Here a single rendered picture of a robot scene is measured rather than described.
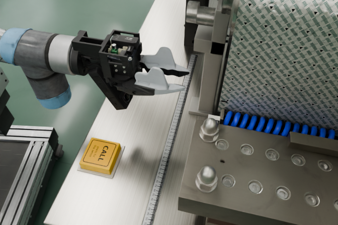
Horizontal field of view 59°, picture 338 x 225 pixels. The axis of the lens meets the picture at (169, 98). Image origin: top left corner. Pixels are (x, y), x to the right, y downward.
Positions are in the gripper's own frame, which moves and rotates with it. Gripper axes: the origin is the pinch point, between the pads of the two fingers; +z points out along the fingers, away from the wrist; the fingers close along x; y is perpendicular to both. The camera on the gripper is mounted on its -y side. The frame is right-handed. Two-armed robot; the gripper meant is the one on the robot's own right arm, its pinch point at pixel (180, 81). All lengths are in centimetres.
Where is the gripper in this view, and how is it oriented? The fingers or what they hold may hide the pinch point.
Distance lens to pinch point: 56.2
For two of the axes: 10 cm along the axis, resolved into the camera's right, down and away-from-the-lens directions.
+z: 9.7, 1.8, -1.5
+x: 2.3, -7.2, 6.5
